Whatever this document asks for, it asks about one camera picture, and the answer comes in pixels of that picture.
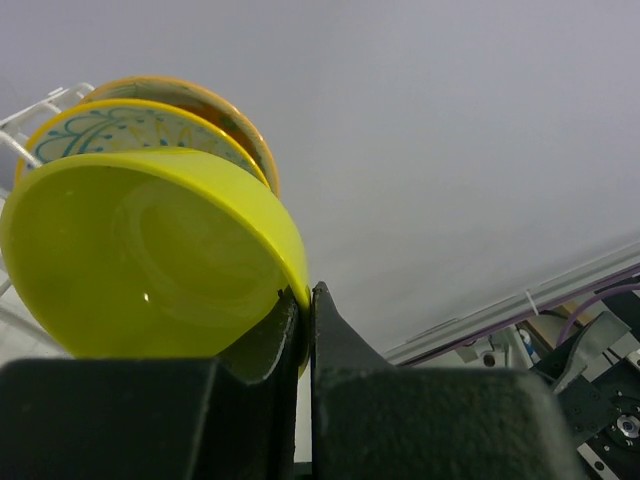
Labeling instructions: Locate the white wire dish rack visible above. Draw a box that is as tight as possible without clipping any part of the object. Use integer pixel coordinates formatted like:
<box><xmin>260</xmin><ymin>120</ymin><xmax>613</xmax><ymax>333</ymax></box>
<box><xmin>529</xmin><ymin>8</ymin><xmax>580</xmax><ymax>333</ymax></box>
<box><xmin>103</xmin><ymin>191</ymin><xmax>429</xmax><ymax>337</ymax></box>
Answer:
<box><xmin>1</xmin><ymin>82</ymin><xmax>94</xmax><ymax>355</ymax></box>

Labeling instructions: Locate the teal patterned white bowl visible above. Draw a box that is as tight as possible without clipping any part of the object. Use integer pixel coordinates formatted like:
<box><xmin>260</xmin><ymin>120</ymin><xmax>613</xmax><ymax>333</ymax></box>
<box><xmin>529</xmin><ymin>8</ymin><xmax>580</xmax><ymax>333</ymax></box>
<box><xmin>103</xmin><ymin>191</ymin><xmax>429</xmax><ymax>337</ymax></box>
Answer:
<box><xmin>25</xmin><ymin>99</ymin><xmax>269</xmax><ymax>185</ymax></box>

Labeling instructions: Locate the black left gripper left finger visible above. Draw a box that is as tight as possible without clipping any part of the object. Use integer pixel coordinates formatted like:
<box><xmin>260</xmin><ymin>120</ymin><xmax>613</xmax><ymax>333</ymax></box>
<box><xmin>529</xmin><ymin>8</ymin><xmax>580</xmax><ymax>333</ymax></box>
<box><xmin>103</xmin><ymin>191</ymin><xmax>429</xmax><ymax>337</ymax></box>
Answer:
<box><xmin>1</xmin><ymin>290</ymin><xmax>300</xmax><ymax>479</ymax></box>

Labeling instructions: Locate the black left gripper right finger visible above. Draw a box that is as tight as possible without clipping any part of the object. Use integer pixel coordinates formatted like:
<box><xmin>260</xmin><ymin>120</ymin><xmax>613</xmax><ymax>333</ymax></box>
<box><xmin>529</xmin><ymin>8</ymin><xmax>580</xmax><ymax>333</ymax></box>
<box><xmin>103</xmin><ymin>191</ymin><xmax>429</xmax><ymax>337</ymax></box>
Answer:
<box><xmin>311</xmin><ymin>283</ymin><xmax>584</xmax><ymax>479</ymax></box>

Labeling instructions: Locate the yellow floral white bowl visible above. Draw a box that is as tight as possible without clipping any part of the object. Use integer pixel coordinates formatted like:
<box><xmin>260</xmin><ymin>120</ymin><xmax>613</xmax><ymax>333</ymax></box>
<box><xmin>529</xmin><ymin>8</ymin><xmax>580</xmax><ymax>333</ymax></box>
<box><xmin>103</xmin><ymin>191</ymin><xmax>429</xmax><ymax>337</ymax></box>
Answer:
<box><xmin>80</xmin><ymin>75</ymin><xmax>281</xmax><ymax>197</ymax></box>

